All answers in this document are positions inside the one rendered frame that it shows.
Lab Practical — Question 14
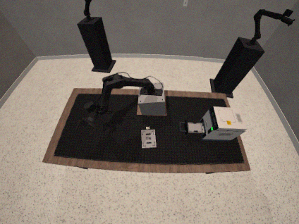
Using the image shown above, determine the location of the white benchtop heat sealer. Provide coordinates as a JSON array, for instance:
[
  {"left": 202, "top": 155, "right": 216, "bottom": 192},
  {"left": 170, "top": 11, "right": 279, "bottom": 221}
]
[{"left": 179, "top": 106, "right": 247, "bottom": 142}]

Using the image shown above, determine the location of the pale pink sheet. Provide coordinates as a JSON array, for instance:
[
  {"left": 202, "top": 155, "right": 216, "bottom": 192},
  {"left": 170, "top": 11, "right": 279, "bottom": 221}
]
[{"left": 188, "top": 123, "right": 202, "bottom": 131}]

